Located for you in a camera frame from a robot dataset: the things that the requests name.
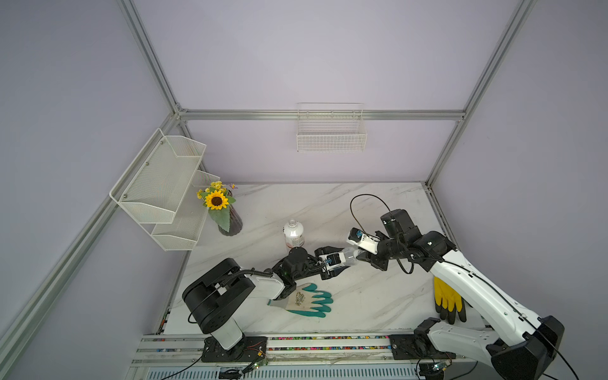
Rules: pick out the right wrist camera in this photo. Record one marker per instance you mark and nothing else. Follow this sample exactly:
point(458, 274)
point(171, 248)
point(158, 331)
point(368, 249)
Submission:
point(363, 241)

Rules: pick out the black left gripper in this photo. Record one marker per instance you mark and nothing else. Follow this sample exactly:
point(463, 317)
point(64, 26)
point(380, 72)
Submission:
point(328, 275)

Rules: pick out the white wire wall basket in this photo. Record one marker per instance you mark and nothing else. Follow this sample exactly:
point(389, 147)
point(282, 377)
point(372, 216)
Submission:
point(330, 128)

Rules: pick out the white mesh shelf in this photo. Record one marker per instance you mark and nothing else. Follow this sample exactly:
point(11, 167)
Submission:
point(152, 189)
point(184, 232)

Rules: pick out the white mesh upper shelf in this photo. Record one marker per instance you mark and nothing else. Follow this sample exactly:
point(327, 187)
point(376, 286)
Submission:
point(152, 189)

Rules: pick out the white label tea bottle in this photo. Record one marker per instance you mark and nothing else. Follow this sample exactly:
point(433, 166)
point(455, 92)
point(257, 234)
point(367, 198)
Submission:
point(293, 232)

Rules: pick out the white mesh lower shelf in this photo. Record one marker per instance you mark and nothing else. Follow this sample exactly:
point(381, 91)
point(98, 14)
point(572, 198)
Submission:
point(184, 232)

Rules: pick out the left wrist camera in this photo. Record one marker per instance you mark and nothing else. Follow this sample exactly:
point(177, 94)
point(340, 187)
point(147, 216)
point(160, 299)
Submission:
point(330, 262)

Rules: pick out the artificial sunflower bouquet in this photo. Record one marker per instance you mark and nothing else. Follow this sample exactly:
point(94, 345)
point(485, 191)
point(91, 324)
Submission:
point(215, 198)

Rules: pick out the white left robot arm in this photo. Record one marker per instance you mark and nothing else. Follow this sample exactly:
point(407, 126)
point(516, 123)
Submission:
point(214, 298)

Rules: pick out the green white work glove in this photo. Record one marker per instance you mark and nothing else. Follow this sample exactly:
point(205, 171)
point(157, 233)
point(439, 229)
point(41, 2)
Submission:
point(307, 300)

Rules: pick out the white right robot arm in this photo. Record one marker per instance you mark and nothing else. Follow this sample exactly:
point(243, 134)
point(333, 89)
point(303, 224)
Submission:
point(519, 345)

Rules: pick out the dark glass flower vase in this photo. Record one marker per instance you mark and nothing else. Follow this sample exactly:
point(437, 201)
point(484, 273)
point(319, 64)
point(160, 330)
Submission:
point(232, 223)

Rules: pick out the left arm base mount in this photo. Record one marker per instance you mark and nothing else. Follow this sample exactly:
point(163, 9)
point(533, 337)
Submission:
point(245, 351)

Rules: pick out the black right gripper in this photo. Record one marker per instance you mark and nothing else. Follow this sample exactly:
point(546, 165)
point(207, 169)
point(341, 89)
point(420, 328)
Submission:
point(374, 260)

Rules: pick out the yellow black work glove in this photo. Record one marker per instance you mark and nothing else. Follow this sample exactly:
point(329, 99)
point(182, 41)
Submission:
point(448, 303)

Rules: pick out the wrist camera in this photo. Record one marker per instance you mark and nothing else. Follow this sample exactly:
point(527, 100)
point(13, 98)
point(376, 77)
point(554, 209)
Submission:
point(330, 262)
point(363, 241)

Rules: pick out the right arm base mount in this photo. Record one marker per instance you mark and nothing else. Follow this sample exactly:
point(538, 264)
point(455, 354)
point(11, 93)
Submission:
point(411, 346)

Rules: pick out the clear small water bottle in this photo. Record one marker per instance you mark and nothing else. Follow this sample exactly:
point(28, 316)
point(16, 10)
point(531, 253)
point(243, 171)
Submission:
point(348, 256)

